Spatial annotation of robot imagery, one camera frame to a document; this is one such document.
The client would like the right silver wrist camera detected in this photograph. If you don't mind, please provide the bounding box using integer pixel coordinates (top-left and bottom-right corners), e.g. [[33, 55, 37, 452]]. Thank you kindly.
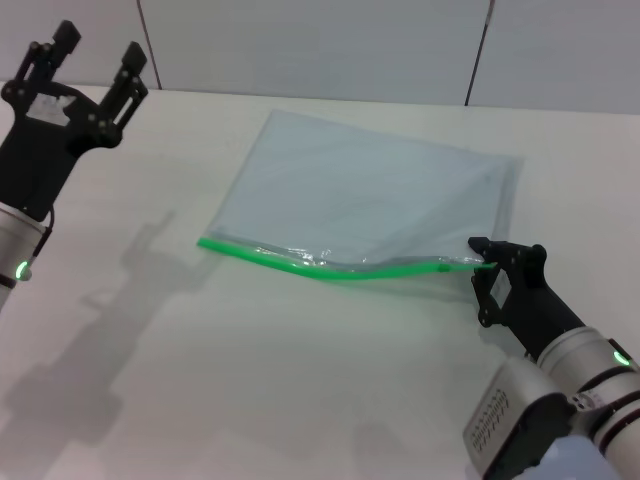
[[462, 356, 577, 474]]

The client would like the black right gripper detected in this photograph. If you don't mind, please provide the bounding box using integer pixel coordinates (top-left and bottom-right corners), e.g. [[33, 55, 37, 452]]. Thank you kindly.
[[466, 236, 595, 364]]

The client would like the transparent green-zip document bag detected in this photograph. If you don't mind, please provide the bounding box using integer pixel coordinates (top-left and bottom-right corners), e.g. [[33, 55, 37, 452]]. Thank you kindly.
[[196, 109, 525, 287]]

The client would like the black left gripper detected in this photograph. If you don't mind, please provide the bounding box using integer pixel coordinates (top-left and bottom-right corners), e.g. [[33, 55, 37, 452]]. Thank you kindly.
[[0, 19, 150, 222]]

